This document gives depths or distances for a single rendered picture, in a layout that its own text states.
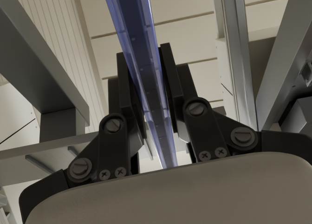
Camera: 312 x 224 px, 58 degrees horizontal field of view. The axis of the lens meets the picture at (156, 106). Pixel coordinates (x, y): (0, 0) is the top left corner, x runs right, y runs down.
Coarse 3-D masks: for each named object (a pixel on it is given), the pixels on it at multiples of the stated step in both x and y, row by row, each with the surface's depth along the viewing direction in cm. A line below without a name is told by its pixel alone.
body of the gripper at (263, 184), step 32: (224, 160) 9; (256, 160) 9; (288, 160) 9; (64, 192) 10; (96, 192) 9; (128, 192) 9; (160, 192) 9; (192, 192) 9; (224, 192) 8; (256, 192) 8; (288, 192) 8
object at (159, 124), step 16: (112, 0) 9; (128, 0) 9; (144, 0) 9; (112, 16) 9; (128, 16) 10; (144, 16) 10; (128, 32) 10; (144, 32) 10; (128, 48) 11; (144, 48) 11; (128, 64) 12; (144, 64) 12; (160, 64) 12; (144, 80) 13; (160, 80) 13; (144, 96) 14; (160, 96) 14; (144, 112) 15; (160, 112) 15; (160, 128) 17; (160, 144) 19; (160, 160) 22; (176, 160) 23
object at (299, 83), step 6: (300, 78) 47; (294, 84) 48; (300, 84) 48; (294, 90) 50; (300, 90) 50; (306, 90) 51; (288, 96) 52; (294, 96) 52; (300, 96) 53; (306, 96) 53; (288, 102) 54; (282, 108) 57; (276, 120) 62
